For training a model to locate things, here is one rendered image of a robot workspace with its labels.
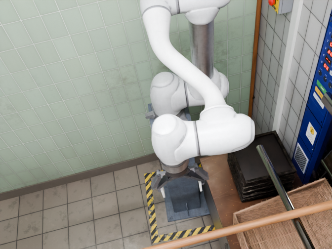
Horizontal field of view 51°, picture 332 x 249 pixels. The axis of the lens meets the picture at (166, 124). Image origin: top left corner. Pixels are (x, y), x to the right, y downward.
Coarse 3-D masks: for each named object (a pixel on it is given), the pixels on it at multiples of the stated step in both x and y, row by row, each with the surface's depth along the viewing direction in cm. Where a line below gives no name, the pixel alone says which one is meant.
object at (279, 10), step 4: (276, 0) 163; (280, 0) 160; (284, 0) 160; (288, 0) 161; (292, 0) 161; (276, 4) 164; (280, 4) 162; (284, 4) 162; (288, 4) 163; (276, 8) 165; (280, 8) 163; (284, 8) 164; (288, 8) 164; (280, 12) 165; (284, 12) 165
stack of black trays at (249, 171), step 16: (256, 144) 193; (272, 144) 192; (240, 160) 188; (256, 160) 187; (272, 160) 186; (288, 160) 183; (240, 176) 181; (256, 176) 181; (288, 176) 182; (240, 192) 193; (256, 192) 189; (272, 192) 190
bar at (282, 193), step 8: (264, 152) 146; (264, 160) 144; (272, 168) 140; (272, 176) 139; (280, 184) 135; (280, 192) 134; (288, 200) 131; (288, 208) 129; (296, 224) 125; (304, 232) 123; (304, 240) 121; (312, 248) 119
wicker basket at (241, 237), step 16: (288, 192) 172; (304, 192) 176; (320, 192) 174; (256, 208) 177; (272, 208) 182; (272, 224) 185; (288, 224) 184; (304, 224) 183; (320, 224) 176; (240, 240) 178; (256, 240) 181; (272, 240) 180; (288, 240) 179; (320, 240) 176
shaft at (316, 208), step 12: (324, 204) 125; (276, 216) 124; (288, 216) 124; (300, 216) 125; (228, 228) 124; (240, 228) 124; (252, 228) 124; (180, 240) 124; (192, 240) 123; (204, 240) 123
